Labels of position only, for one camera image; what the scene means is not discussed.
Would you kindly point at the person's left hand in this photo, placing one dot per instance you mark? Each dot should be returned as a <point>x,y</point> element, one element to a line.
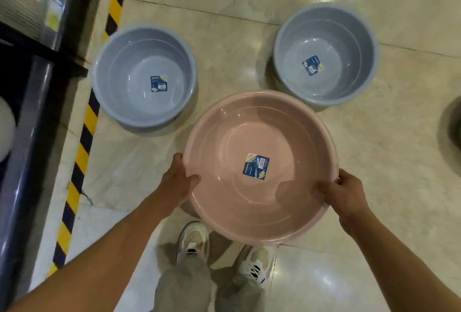
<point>176,185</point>

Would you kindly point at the person's right hand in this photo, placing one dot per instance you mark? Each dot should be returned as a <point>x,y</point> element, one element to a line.
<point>345,196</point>

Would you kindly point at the person's right thumb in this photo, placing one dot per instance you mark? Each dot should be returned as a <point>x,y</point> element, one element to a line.
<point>322,187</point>

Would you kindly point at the person's left thumb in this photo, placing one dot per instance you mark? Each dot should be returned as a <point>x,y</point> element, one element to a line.
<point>191,182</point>

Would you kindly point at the pink plastic basin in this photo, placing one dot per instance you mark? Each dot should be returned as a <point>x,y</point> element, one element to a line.
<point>259,164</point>

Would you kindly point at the person's left forearm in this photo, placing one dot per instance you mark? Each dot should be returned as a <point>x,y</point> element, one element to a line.
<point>97,261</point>

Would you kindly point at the person's right forearm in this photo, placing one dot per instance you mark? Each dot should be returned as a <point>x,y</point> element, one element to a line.
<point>399,261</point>

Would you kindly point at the person's left shoe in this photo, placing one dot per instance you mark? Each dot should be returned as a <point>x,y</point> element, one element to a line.
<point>193,241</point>

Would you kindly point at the person's shoe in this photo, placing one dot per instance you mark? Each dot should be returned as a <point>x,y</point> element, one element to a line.
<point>193,241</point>
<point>257,263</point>

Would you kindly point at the blue label sticker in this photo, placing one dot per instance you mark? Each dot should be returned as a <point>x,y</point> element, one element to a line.
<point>159,83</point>
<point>256,166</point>
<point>312,65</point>

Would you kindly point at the person's right shoe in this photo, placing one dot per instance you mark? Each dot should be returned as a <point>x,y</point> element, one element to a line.
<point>257,263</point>

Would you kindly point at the person's left trouser leg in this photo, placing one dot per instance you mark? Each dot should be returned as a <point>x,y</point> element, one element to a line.
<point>183,286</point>

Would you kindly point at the person's trouser leg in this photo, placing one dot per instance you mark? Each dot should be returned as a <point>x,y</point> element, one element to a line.
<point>239,295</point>
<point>183,286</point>

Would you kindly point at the grey-blue plastic basin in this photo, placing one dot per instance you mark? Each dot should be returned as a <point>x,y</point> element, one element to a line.
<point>144,75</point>
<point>326,54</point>

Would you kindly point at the yellow black hazard tape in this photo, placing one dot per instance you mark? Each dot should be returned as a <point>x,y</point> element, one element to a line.
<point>86,128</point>

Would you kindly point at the person's right trouser leg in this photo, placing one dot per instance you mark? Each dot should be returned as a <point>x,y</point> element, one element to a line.
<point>239,295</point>

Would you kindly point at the black metal shelf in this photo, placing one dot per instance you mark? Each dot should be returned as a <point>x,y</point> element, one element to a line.
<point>32,113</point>

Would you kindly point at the white round object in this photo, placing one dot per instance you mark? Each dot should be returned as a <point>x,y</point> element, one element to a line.
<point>6,128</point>

